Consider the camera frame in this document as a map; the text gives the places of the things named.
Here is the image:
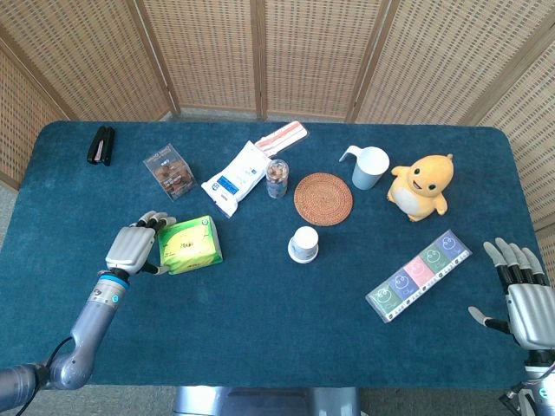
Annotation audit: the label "black stapler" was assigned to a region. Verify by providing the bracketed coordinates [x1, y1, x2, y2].
[86, 126, 116, 167]

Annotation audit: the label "stacked white paper cups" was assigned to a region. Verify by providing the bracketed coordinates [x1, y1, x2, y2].
[287, 225, 320, 264]

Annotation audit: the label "blue table mat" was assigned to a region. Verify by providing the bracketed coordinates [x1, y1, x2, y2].
[0, 120, 554, 389]

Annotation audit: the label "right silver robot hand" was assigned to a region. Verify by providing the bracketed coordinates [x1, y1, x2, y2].
[467, 237, 555, 353]

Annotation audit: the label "yellow plush toy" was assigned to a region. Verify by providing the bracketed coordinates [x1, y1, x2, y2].
[386, 153, 454, 223]

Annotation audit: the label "white blue snack bag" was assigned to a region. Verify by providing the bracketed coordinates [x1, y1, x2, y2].
[200, 140, 271, 219]

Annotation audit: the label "clear snack cylinder jar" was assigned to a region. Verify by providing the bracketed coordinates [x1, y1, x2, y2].
[265, 159, 290, 199]

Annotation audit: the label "round woven rattan coaster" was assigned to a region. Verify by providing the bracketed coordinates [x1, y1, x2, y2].
[293, 172, 355, 228]

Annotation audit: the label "red white striped packet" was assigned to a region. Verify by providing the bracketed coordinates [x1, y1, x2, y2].
[254, 121, 311, 159]

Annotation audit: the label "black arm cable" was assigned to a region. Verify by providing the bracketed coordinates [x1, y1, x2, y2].
[16, 335, 75, 416]

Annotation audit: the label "woven rattan folding screen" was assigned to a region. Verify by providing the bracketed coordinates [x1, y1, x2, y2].
[0, 0, 555, 231]

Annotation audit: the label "clear box of coffee capsules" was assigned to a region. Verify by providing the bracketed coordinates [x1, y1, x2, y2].
[142, 143, 199, 203]

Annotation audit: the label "pastel pocket tissue multipack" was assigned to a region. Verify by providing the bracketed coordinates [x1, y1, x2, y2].
[365, 229, 473, 325]

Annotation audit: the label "green tissue pack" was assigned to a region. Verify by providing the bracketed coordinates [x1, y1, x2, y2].
[156, 215, 225, 276]

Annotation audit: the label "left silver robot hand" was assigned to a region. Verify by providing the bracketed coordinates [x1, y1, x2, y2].
[105, 210, 178, 276]

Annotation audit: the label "light blue handled mug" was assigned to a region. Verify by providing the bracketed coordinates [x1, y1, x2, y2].
[338, 145, 391, 191]

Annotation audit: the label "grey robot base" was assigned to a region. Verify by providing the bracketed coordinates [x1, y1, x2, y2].
[172, 386, 362, 416]

